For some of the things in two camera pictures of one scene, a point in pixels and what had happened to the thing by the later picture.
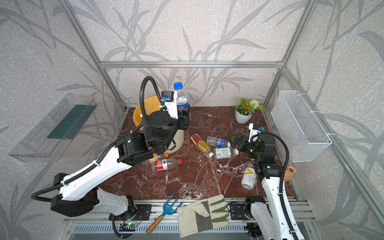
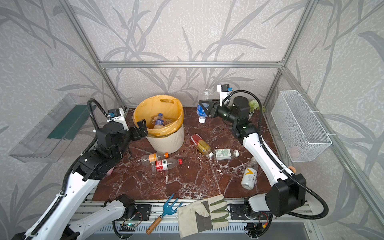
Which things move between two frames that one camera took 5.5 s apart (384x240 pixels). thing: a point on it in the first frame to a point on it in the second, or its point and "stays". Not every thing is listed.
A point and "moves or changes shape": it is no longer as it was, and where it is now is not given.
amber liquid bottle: [201, 144] stays
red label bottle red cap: [165, 164] stays
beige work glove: [199, 217] stays
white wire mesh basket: [303, 135] stays
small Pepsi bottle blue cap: [182, 102] moves or changes shape
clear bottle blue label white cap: [217, 142] to [207, 95]
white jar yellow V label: [249, 178] stays
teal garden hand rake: [168, 209] stays
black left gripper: [183, 122] to [135, 131]
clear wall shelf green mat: [47, 142] stays
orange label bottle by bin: [157, 157] stays
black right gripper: [242, 144] to [212, 108]
